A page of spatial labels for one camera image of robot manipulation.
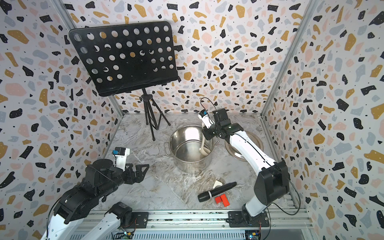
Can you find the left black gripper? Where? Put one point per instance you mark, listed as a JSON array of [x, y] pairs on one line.
[[140, 175]]

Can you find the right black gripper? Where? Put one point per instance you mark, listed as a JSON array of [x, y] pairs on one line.
[[207, 137]]

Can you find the stainless steel pot lid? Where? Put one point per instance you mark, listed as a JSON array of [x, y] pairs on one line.
[[241, 141]]

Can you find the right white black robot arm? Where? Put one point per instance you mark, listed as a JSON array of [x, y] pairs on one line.
[[273, 178]]

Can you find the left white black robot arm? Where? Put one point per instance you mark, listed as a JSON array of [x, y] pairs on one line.
[[75, 205]]

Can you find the cream toy brick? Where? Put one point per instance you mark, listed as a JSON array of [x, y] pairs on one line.
[[217, 184]]

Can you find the left green circuit board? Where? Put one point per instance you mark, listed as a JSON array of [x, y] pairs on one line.
[[125, 235]]

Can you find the green circuit board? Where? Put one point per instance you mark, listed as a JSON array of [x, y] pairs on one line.
[[125, 235], [252, 235]]

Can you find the black microphone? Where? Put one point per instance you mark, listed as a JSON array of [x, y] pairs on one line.
[[205, 196]]

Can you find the red toy brick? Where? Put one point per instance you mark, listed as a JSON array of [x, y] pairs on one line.
[[222, 199]]

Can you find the right green circuit board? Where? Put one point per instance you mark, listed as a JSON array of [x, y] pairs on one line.
[[252, 235]]

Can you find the black perforated music stand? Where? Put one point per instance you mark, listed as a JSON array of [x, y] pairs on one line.
[[125, 58]]

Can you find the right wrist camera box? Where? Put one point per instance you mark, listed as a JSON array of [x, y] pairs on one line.
[[206, 120]]

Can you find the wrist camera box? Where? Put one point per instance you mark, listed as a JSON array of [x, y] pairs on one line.
[[206, 120], [121, 155]]

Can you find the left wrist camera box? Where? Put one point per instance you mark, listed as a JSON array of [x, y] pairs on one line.
[[121, 155]]

